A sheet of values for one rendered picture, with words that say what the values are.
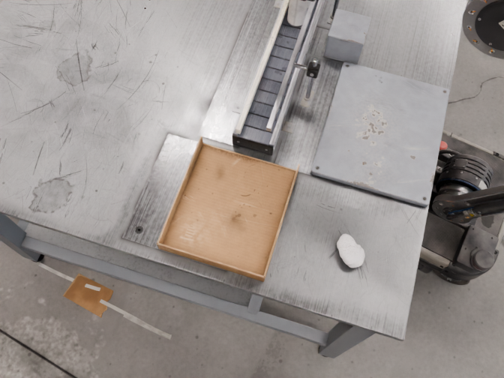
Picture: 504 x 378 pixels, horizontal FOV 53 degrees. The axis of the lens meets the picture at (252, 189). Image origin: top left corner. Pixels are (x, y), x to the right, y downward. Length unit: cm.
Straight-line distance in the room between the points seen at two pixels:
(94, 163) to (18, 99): 29
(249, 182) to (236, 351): 89
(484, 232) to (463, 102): 81
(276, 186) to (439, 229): 88
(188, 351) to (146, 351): 16
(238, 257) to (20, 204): 55
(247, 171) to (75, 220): 43
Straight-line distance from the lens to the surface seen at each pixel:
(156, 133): 136
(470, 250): 196
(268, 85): 137
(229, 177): 128
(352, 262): 120
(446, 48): 162
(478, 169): 194
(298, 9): 145
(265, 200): 126
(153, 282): 185
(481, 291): 226
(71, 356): 210
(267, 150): 129
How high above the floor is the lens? 199
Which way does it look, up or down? 66 degrees down
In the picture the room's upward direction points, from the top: 3 degrees clockwise
